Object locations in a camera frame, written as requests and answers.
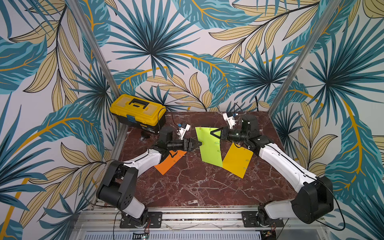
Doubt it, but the aluminium corner post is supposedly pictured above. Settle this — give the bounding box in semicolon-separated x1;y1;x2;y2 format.
68;0;121;98
268;0;342;117

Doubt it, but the orange paper sheet stack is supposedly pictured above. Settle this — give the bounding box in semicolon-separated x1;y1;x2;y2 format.
155;154;181;175

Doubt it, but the yellow paper sheet stack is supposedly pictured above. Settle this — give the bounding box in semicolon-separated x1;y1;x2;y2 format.
223;143;254;179

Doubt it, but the green paper sheet stack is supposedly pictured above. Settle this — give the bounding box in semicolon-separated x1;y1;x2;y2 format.
195;127;223;168

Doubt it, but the aluminium corner post right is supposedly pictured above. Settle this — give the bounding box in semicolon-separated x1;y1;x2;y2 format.
268;0;342;117

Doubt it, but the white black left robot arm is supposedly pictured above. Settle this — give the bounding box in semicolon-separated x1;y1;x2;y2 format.
96;126;202;220

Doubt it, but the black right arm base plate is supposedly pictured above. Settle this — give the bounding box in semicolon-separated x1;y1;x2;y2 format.
241;211;284;228

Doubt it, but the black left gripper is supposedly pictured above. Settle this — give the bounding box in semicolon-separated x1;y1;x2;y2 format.
167;137;202;151

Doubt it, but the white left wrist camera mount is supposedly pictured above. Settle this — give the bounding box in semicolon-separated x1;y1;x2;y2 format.
177;123;191;140

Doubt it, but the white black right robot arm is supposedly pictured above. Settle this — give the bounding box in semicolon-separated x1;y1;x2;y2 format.
211;114;334;227

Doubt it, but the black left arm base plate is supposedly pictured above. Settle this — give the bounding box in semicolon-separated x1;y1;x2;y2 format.
120;211;163;229

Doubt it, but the aluminium corner post left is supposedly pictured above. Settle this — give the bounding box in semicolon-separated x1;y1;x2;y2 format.
68;0;121;98

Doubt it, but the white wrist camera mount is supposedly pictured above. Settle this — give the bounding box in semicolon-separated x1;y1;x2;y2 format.
177;123;191;140
223;112;238;130

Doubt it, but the yellow black toolbox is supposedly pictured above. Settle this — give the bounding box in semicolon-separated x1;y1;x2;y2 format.
110;94;167;134

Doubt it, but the aluminium front rail frame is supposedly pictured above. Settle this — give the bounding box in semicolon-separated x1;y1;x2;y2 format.
70;206;332;240

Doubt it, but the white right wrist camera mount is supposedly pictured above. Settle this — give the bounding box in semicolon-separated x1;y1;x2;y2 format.
223;112;238;130

